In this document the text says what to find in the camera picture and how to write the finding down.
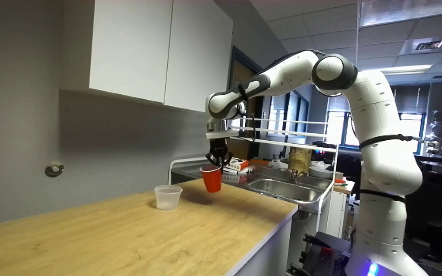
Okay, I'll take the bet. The stainless steel sink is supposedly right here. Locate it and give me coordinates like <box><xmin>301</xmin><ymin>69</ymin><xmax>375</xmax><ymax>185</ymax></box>
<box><xmin>245</xmin><ymin>175</ymin><xmax>321</xmax><ymax>204</ymax></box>

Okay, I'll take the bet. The white wall cabinet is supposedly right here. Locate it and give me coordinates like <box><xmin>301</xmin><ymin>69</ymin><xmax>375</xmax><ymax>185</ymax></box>
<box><xmin>59</xmin><ymin>0</ymin><xmax>235</xmax><ymax>115</ymax></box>

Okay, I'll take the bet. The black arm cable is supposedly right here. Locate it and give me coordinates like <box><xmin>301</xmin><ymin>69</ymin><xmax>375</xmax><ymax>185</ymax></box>
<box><xmin>237</xmin><ymin>83</ymin><xmax>249</xmax><ymax>119</ymax></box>

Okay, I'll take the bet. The round grey wall knob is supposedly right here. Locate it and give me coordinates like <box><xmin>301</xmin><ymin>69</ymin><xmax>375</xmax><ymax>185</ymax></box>
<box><xmin>43</xmin><ymin>161</ymin><xmax>67</xmax><ymax>179</ymax></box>

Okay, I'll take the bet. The ceiling air vent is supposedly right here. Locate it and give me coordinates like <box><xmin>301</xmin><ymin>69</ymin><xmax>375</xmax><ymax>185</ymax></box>
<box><xmin>413</xmin><ymin>38</ymin><xmax>442</xmax><ymax>52</ymax></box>

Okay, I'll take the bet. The red white cardboard box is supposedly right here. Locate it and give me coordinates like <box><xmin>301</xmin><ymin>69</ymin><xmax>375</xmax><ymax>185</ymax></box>
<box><xmin>223</xmin><ymin>156</ymin><xmax>252</xmax><ymax>176</ymax></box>

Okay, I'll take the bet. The orange plastic cup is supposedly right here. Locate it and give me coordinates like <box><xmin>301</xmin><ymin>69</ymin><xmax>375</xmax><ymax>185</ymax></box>
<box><xmin>198</xmin><ymin>164</ymin><xmax>225</xmax><ymax>195</ymax></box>

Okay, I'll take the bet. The window with blinds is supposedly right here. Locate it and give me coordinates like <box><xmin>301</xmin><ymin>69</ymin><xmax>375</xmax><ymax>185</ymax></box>
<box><xmin>327</xmin><ymin>84</ymin><xmax>430</xmax><ymax>156</ymax></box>

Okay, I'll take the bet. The dark wooden door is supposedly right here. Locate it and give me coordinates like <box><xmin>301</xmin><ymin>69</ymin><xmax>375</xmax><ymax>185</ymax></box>
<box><xmin>228</xmin><ymin>46</ymin><xmax>268</xmax><ymax>159</ymax></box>

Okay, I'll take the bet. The rectangular ceiling light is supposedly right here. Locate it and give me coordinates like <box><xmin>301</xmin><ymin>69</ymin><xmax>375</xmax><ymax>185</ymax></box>
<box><xmin>378</xmin><ymin>63</ymin><xmax>435</xmax><ymax>76</ymax></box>

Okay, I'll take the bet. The clear plastic cup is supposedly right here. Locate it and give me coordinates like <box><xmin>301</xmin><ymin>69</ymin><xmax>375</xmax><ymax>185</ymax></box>
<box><xmin>152</xmin><ymin>184</ymin><xmax>185</xmax><ymax>211</ymax></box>

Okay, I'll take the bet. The orange black bar clamp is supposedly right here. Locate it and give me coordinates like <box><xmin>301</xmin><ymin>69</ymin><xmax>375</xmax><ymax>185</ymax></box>
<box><xmin>318</xmin><ymin>244</ymin><xmax>337</xmax><ymax>267</ymax></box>

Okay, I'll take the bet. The black office chair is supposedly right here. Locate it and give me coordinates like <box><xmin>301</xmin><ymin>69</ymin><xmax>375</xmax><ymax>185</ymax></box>
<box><xmin>406</xmin><ymin>167</ymin><xmax>442</xmax><ymax>264</ymax></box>

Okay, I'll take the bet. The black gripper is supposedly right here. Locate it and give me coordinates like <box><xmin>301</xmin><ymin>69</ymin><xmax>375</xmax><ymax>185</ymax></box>
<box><xmin>208</xmin><ymin>130</ymin><xmax>235</xmax><ymax>170</ymax></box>

